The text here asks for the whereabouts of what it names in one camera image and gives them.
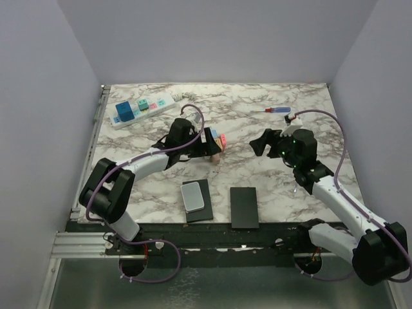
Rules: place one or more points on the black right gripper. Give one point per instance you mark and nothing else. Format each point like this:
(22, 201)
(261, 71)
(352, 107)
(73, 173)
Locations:
(270, 136)

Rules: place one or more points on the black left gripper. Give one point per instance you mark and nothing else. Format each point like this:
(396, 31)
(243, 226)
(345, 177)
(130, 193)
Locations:
(205, 149)

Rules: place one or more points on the dusty pink USB charger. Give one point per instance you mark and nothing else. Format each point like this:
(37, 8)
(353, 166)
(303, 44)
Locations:
(215, 158)

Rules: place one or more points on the light blue USB charger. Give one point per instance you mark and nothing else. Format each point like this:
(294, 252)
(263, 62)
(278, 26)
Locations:
(212, 132)

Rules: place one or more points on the beige cube socket adapter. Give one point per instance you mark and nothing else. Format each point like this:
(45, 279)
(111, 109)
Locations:
(218, 142)

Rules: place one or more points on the pink plug adapter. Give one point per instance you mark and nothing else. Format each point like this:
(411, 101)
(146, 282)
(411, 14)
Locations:
(223, 141)

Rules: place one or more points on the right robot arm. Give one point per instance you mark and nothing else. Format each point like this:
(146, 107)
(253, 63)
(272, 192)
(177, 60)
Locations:
(376, 249)

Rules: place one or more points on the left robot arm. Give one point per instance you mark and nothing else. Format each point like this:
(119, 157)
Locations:
(108, 188)

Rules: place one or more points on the blue cube socket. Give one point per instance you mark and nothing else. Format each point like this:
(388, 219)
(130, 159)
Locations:
(125, 113)

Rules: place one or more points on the blue red screwdriver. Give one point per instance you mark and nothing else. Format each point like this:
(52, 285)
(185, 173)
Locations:
(273, 110)

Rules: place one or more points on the grey white power bank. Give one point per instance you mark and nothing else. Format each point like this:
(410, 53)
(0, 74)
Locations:
(192, 197)

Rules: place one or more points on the black rectangular slab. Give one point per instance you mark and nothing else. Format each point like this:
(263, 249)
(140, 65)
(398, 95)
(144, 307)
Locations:
(244, 208)

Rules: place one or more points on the black slab under power bank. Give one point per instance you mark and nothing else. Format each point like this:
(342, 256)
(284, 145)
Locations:
(206, 213)

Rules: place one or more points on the white power strip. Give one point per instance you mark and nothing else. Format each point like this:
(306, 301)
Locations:
(157, 105)

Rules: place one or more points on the teal USB charger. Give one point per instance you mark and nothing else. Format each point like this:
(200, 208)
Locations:
(143, 105)

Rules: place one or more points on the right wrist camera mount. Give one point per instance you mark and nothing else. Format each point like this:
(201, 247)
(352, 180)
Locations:
(293, 123)

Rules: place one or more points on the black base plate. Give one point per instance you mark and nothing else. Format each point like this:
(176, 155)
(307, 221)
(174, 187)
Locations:
(206, 245)

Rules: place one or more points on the aluminium table edge rail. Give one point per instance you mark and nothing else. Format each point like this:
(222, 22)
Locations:
(97, 122)

